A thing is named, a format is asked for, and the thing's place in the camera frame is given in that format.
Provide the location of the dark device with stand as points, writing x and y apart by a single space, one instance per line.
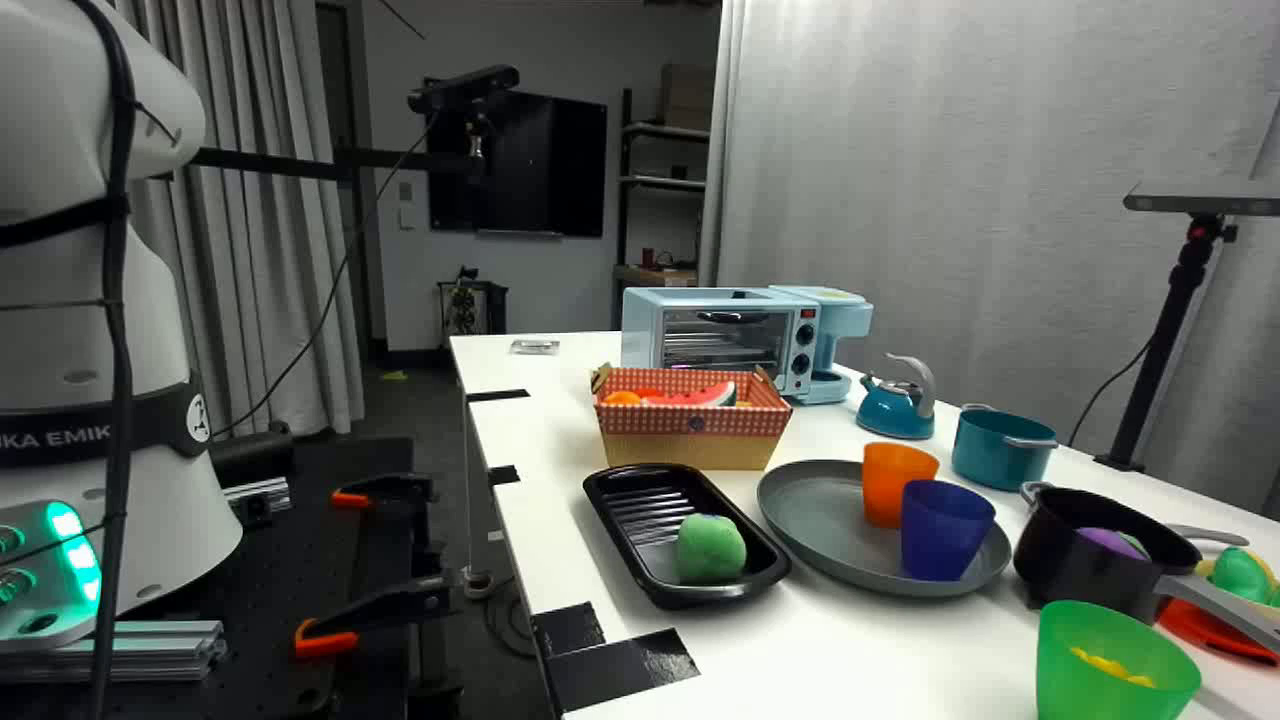
469 307

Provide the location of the blue plastic cup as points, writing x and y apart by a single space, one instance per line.
941 532

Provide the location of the light blue toy oven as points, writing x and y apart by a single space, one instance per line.
693 313

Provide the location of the black mounted camera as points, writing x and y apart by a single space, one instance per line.
462 90

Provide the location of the bright green toy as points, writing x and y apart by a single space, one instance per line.
1241 574

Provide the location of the orange plastic cup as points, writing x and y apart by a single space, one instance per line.
890 480

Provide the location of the black plastic tray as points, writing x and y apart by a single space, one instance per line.
641 513

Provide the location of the green toy pear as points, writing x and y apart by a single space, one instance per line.
710 548

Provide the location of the orange checkered basket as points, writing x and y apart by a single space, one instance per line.
686 439

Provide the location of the teal toy pot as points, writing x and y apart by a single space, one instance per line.
994 453

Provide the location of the small paper label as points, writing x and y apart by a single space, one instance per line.
533 347

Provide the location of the grey tripod camera bar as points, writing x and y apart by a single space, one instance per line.
1200 200

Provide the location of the teal toy kettle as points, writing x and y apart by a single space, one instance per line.
890 404

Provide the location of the purple toy food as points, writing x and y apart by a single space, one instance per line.
1115 542

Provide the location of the thin black tape strip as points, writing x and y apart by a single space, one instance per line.
498 394

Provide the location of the dark shelf unit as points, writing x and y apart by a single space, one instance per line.
661 181

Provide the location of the red plate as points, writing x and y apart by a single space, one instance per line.
1200 630

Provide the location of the grey plate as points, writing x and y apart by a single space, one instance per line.
814 513

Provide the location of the black wall monitor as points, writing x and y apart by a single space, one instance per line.
533 165

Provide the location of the aluminium extrusion rail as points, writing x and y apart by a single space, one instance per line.
144 645

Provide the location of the cardboard box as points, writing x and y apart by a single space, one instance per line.
686 99

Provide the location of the black tripod stand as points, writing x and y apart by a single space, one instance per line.
1165 334

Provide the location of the green plastic cup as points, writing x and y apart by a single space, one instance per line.
1115 694

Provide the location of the grey pleated curtain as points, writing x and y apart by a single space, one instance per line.
266 267

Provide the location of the black horizontal bar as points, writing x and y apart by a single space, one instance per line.
293 165

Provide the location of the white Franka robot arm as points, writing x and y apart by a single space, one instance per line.
64 133

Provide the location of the yellow toy food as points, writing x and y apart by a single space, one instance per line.
1115 666

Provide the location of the white curtain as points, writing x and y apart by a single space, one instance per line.
961 200

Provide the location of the toy watermelon slice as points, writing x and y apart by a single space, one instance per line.
686 394

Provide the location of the large black tape patch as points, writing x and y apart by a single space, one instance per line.
622 666

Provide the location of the small orange toy fruit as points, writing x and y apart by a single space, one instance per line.
622 399

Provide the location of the small black tape square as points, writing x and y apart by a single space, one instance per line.
503 474

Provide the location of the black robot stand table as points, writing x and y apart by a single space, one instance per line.
283 561

